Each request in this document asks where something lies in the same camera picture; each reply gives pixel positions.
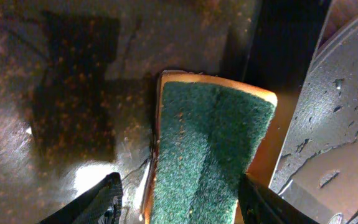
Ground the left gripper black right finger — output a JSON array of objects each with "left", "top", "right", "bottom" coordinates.
[{"left": 238, "top": 174, "right": 318, "bottom": 224}]

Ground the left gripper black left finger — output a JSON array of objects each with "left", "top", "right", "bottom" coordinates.
[{"left": 40, "top": 172, "right": 123, "bottom": 224}]

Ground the yellow green sponge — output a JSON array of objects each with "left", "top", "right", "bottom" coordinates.
[{"left": 143, "top": 70, "right": 278, "bottom": 223}]

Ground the round black tray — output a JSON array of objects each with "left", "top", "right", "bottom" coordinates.
[{"left": 270, "top": 17, "right": 358, "bottom": 223}]

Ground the rectangular black tray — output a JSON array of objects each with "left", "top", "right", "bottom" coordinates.
[{"left": 0, "top": 0, "right": 332, "bottom": 223}]

